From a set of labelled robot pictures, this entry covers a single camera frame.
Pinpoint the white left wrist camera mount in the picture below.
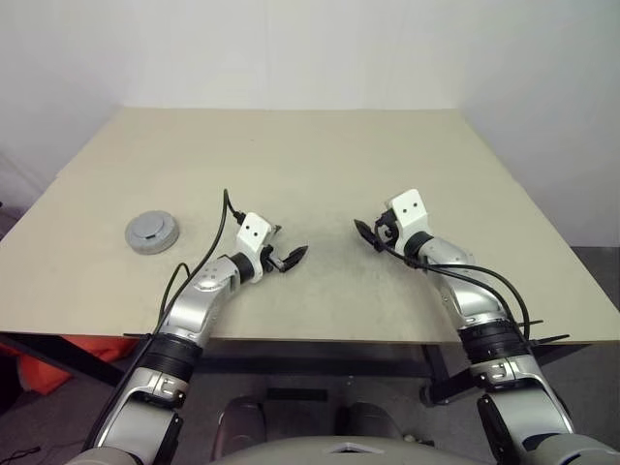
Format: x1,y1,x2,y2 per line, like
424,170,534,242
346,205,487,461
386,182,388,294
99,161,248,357
235,211,274,285

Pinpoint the grey round disc object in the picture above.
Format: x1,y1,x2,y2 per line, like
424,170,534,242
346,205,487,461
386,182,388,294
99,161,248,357
124,209,181,257

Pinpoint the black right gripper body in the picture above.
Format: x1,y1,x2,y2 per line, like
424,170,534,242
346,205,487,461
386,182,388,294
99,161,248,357
371,205,404,254

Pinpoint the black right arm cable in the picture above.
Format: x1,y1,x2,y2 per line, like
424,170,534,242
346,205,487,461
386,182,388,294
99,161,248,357
375,232,533,341

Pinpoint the orange bag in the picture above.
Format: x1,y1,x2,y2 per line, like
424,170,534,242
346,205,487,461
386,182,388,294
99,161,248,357
16,336,138,397

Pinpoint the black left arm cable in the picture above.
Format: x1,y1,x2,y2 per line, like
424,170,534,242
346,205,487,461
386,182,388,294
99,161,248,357
157,188,246,336

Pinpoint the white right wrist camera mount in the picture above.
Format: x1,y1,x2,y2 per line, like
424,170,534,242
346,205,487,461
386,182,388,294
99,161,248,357
389,189,433,256

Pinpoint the thin black floor cable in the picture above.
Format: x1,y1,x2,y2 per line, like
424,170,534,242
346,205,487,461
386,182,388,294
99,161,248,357
8,429,94,462

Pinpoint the grey robot torso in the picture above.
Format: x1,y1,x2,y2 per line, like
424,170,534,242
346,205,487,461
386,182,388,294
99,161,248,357
77,432,620,465

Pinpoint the dark rounded shape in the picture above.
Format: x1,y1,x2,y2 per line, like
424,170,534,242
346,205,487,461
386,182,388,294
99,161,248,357
219,396,268,448

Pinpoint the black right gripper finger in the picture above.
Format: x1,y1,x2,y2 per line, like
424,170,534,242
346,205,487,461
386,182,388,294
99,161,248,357
354,218,382,241
360,228,385,253

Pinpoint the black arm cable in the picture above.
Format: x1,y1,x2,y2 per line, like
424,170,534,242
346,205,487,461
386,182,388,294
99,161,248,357
157,188,246,336
375,232,533,341

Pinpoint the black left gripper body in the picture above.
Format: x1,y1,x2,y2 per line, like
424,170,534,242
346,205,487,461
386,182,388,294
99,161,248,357
259,225,292,273

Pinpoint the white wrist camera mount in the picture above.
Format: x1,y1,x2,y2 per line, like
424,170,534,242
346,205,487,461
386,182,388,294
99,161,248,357
389,189,433,256
235,211,274,285

